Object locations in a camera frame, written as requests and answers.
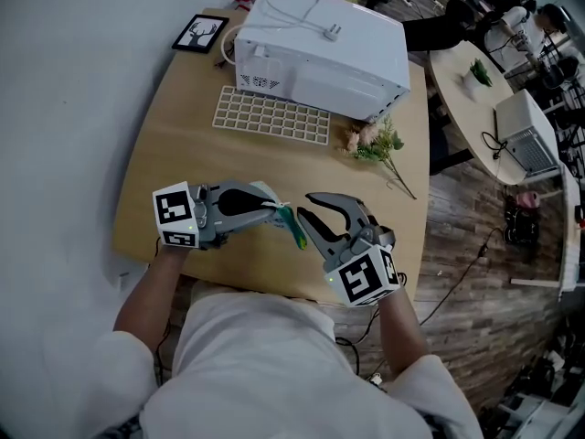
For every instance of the person's left forearm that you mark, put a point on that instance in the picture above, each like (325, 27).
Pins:
(146, 300)

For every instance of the black framed deer picture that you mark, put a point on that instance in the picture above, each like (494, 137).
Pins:
(201, 34)

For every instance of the artificial flower sprig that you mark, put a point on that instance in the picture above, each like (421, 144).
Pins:
(375, 146)

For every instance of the person's white shirt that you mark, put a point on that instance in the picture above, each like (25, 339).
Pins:
(274, 373)

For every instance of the black bag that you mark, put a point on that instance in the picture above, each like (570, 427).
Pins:
(521, 227)

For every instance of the small white microwave oven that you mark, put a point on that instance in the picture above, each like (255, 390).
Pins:
(525, 126)

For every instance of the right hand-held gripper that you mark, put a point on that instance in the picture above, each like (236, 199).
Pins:
(361, 277)

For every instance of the long white desk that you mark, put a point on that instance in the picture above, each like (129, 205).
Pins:
(569, 245)

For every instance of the dark eyeglasses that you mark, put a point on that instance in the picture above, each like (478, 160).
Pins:
(224, 63)

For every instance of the white grid tray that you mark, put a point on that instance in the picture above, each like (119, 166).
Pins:
(269, 114)

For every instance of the black office chair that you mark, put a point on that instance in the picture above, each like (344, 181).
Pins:
(434, 28)

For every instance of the small potted green plant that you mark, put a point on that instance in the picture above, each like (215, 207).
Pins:
(477, 78)

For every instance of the person's right forearm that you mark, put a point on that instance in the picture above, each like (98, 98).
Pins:
(402, 332)

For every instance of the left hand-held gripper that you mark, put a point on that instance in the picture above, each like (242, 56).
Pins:
(176, 213)

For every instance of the pink bag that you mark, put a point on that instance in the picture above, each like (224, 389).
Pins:
(529, 199)

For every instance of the round wooden table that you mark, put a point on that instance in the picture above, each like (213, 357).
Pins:
(461, 117)

